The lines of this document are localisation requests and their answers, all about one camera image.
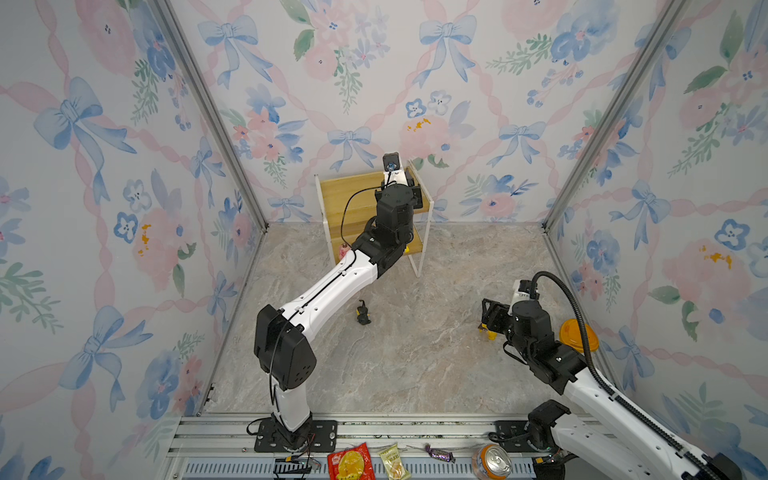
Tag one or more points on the green snack packet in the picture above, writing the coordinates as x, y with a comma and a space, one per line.
393, 464

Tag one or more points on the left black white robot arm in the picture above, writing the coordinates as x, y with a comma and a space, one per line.
284, 336

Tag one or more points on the purple wrapped candy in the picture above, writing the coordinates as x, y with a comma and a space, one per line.
439, 454

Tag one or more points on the red snack packet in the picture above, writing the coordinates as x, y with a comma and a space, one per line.
351, 464

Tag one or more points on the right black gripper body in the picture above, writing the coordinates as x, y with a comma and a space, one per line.
500, 320

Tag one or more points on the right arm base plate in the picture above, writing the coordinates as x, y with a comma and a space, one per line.
514, 435

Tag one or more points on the orange lid plastic cup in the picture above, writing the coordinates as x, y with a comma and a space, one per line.
570, 335

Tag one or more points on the black yellow shark toy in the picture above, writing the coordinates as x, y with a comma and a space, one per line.
362, 313

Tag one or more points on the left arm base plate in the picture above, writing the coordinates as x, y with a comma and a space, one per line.
314, 436

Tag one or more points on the white frame wooden two-tier shelf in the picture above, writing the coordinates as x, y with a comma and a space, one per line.
347, 203

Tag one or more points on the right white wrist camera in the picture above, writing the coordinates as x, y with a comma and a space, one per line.
522, 291

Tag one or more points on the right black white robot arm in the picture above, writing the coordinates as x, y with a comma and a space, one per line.
635, 446

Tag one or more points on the yellow figure toy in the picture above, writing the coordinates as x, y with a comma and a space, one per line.
487, 332

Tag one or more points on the silver drink can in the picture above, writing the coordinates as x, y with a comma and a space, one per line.
491, 462

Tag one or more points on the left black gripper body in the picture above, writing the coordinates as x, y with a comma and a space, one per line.
415, 200

